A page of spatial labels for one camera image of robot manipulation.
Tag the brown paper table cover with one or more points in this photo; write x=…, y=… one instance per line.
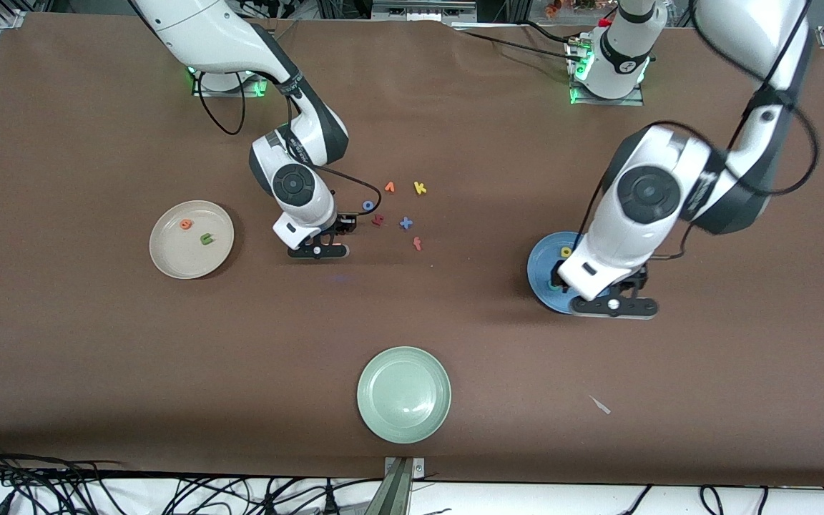
x=412, y=322

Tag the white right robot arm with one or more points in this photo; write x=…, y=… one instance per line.
x=197, y=36

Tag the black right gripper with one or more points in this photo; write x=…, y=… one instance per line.
x=341, y=226

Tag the aluminium profile with bracket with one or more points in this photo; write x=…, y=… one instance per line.
x=394, y=493

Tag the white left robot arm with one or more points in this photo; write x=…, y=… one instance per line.
x=648, y=193

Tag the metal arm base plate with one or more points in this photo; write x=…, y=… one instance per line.
x=254, y=89
x=609, y=101

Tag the white tape scrap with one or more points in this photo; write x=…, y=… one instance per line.
x=600, y=405

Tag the blue plate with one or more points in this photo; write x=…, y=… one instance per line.
x=539, y=265

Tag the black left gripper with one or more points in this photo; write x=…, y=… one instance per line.
x=634, y=279

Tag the pale green plate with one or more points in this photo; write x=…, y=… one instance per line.
x=403, y=395

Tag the beige brown plate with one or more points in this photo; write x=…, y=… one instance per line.
x=183, y=261

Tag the grey metal frame bracket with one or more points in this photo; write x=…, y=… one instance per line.
x=419, y=11

